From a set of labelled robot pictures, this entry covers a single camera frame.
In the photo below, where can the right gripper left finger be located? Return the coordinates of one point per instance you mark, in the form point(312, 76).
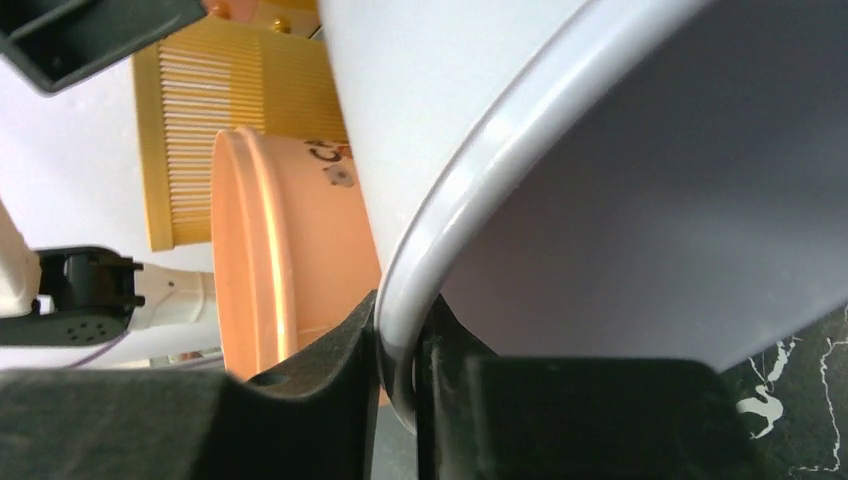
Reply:
point(312, 416)

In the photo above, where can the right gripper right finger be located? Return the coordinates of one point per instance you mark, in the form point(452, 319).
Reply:
point(485, 416)

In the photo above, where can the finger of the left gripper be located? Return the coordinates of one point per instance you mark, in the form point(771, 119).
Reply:
point(58, 44)

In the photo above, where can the orange round plastic bucket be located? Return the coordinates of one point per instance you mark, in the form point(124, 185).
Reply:
point(293, 248)

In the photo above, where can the light grey round bucket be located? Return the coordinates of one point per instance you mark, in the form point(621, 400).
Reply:
point(598, 178)

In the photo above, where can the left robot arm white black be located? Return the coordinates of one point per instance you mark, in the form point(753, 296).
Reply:
point(88, 296)

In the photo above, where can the yellow mesh basket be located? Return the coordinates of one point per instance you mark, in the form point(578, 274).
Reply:
point(257, 64)

